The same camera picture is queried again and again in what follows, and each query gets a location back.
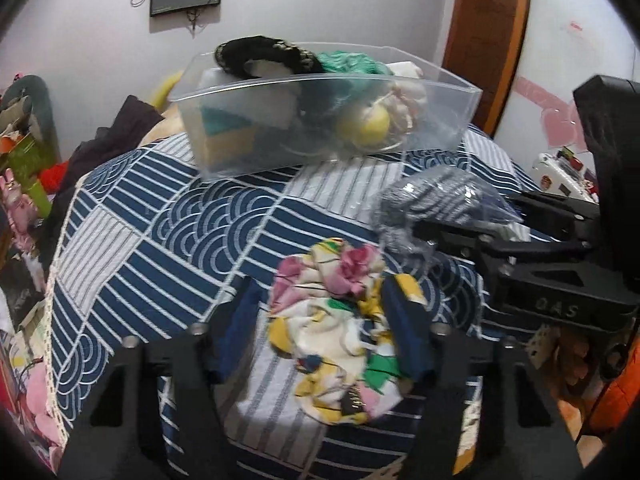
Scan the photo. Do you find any colourful floral cloth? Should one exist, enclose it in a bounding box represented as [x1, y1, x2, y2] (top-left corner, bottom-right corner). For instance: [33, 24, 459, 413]
[268, 237, 413, 425]

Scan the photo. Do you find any grey knit item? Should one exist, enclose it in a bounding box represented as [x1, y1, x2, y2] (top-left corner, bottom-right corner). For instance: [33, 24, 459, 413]
[369, 165, 530, 257]

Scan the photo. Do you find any white drawstring pouch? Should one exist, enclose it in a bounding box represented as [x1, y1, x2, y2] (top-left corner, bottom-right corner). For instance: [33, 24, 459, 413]
[386, 61, 428, 131]

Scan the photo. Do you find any green yellow scrub sponge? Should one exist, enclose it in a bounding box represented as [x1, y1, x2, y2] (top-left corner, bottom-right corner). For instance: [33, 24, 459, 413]
[200, 106, 258, 171]

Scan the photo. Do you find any white foam block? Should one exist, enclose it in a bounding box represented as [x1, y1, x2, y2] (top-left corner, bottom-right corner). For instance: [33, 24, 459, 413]
[198, 67, 300, 129]

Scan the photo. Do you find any green knit cloth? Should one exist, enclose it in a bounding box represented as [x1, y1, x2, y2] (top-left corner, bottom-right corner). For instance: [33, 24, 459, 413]
[316, 50, 393, 76]

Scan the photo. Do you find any person's right hand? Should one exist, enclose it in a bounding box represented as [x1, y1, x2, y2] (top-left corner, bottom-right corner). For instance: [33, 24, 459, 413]
[542, 327, 606, 420]

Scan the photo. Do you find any white suitcase with stickers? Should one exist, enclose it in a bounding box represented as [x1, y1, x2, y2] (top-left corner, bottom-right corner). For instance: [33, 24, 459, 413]
[530, 146, 599, 204]

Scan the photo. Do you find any blue white patterned tablecloth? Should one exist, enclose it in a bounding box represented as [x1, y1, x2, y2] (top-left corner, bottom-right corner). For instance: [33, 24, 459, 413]
[47, 128, 535, 479]

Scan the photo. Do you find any clear plastic storage box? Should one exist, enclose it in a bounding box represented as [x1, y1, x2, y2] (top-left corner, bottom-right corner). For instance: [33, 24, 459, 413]
[168, 42, 482, 179]

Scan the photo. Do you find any white sliding wardrobe door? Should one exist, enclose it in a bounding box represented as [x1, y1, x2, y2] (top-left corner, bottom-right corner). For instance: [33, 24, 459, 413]
[495, 0, 639, 170]

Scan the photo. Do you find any brown wooden door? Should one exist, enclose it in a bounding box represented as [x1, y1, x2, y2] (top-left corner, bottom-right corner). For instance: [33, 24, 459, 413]
[442, 0, 530, 136]

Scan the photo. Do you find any pink slipper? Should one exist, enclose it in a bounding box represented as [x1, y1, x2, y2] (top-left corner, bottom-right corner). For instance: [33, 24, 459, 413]
[25, 362, 63, 470]

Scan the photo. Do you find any black clothes pile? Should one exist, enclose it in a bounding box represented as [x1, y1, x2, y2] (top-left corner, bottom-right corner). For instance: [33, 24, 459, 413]
[38, 96, 164, 269]

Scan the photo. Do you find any yellow foam tube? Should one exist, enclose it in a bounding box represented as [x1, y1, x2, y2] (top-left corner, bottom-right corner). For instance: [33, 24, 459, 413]
[148, 70, 183, 113]

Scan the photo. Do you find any pink bunny figure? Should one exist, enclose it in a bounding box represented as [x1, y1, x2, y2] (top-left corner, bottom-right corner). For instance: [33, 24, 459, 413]
[1, 168, 38, 254]

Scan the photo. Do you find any green gift bag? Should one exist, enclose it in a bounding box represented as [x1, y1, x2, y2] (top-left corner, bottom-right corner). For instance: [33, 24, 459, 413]
[1, 133, 56, 185]

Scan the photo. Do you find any grey green plush toy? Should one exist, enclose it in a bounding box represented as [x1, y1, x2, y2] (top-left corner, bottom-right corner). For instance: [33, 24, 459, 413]
[1, 75, 60, 162]

